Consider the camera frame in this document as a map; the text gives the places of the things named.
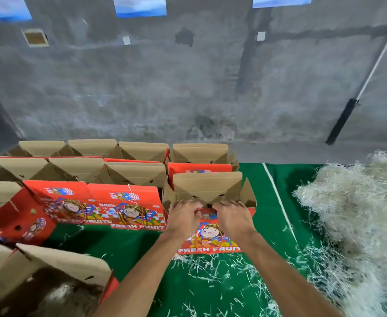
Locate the group of red fruit boxes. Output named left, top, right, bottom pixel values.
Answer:
left=0, top=138, right=241, bottom=230

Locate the white pole with black grip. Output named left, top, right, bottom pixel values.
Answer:
left=325, top=10, right=387, bottom=147

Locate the handful of shredded paper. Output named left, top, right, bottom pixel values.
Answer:
left=42, top=282, right=102, bottom=317

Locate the person's left forearm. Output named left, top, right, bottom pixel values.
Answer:
left=91, top=231, right=189, bottom=317

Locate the yellow framed wall plate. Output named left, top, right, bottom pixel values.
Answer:
left=22, top=28, right=50, bottom=48

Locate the white and blue wall poster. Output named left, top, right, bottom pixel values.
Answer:
left=112, top=0, right=168, bottom=18
left=252, top=0, right=314, bottom=9
left=0, top=0, right=33, bottom=22

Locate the pile of shredded paper filler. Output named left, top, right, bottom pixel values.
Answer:
left=292, top=150, right=387, bottom=317

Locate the person's right forearm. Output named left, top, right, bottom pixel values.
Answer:
left=236, top=231, right=344, bottom=317

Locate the person's right hand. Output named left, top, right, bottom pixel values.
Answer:
left=211, top=199, right=257, bottom=243

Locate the person's left hand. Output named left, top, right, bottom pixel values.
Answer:
left=164, top=199, right=205, bottom=240

